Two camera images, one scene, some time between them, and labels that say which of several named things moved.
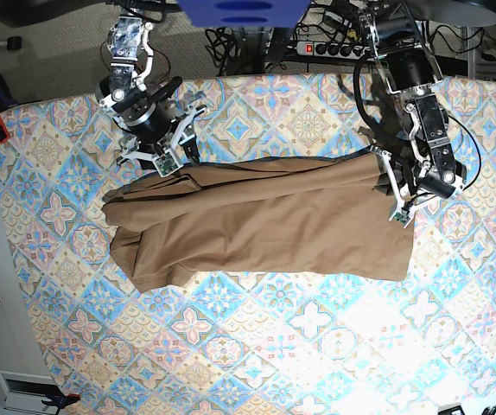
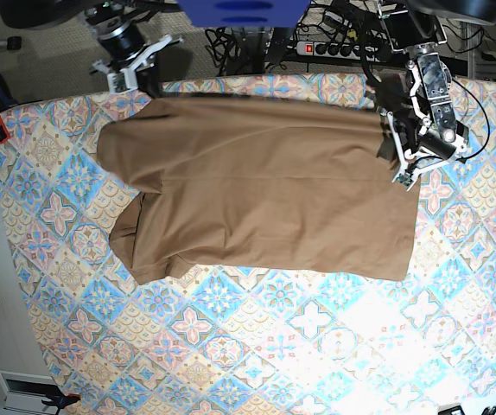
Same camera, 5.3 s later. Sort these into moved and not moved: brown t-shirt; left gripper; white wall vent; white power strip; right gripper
Moved: left gripper; brown t-shirt; right gripper
Not moved: white power strip; white wall vent
